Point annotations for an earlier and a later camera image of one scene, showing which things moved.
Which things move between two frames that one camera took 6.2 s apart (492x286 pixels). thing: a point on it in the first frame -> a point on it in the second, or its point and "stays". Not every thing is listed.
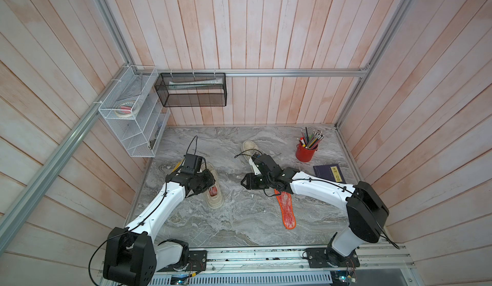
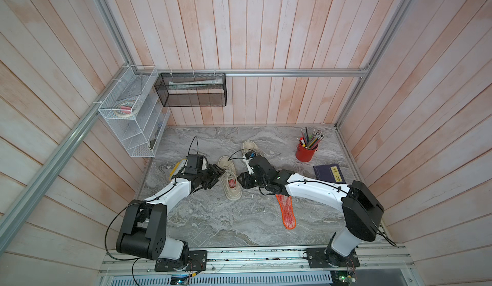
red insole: (286, 201) stays
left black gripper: (210, 181) stays
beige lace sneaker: (214, 195) -> (229, 179)
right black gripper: (250, 181) stays
